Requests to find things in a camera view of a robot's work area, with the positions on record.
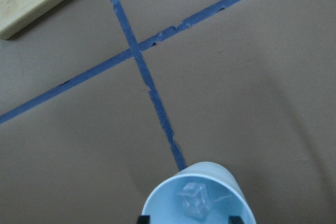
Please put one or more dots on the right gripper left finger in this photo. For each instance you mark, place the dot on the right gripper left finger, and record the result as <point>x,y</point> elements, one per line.
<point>143,219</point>

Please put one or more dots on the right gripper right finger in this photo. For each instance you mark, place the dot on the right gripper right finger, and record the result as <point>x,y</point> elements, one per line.
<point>234,220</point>

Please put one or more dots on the light blue cup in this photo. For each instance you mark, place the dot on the light blue cup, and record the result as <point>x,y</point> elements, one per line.
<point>164,205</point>

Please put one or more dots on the clear ice cube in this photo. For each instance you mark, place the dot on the clear ice cube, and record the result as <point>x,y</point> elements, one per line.
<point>195,200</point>

